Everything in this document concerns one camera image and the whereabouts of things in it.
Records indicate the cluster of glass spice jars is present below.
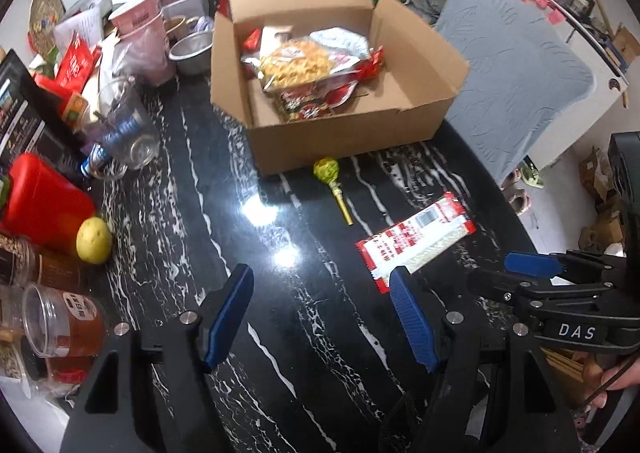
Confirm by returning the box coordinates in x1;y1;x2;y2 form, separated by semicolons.
0;232;110;394

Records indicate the stack of cardboard sheets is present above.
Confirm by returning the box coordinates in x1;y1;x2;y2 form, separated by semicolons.
542;348;604;405

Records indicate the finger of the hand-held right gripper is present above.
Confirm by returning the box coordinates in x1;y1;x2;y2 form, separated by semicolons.
466;267;617;323
504;251;630;285

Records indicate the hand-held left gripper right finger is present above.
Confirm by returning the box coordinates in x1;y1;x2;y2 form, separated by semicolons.
389;265;581;453

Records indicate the green slipper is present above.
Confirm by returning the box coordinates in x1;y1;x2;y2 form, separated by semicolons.
522;160;545;189

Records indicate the clear bag of yellow crisps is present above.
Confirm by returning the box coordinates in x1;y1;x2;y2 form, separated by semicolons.
257;39;335;92

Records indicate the red plastic container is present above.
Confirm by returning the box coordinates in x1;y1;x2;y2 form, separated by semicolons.
0;153;97;259

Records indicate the glass measuring cup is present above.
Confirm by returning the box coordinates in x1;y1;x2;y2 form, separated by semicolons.
80;77;161;180

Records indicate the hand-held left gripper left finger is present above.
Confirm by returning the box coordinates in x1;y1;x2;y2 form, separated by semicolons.
59;263;256;453

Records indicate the chair with leaf-pattern cover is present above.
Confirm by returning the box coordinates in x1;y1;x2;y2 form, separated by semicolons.
432;0;596;184

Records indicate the long wooden stick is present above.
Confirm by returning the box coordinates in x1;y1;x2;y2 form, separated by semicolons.
567;0;629;110

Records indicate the red paper packet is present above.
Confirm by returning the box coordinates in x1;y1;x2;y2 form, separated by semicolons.
55;30;104;94

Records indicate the brown cardboard boxes pile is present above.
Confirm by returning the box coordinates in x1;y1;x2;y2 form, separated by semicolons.
579;148;627;255

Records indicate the pink plastic tub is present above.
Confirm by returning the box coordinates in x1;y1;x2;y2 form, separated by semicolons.
109;0;177;86

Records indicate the yellow lemon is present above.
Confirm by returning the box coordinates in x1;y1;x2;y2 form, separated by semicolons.
76;216;114;265

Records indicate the round woven fan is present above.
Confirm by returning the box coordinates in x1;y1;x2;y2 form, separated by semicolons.
27;0;66;54

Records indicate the red white snack pouch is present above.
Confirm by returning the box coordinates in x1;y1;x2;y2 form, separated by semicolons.
275;83;359;122

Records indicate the cardboard box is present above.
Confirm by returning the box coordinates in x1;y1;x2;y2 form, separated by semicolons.
210;0;471;177

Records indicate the red white packet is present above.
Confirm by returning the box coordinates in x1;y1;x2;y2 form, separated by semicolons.
356;192;477;293

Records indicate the person's right hand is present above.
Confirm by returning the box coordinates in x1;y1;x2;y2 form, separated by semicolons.
582;360;640;416

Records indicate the green lollipop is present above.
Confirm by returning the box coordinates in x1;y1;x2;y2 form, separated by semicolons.
313;158;355;226

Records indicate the red yellow snack bag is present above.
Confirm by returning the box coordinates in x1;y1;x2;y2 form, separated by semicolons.
357;45;386;82

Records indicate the metal bowl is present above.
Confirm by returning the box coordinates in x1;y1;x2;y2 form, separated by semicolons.
167;30;215;76

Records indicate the black printed box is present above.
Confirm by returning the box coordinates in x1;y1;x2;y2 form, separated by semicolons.
0;49;87;168

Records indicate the pale grey snack bag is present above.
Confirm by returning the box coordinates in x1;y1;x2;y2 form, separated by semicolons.
309;29;372;65

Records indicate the blue label can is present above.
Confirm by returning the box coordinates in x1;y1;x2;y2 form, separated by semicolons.
82;145;109;177

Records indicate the open brown carton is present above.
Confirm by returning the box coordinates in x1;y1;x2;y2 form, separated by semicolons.
612;25;640;64

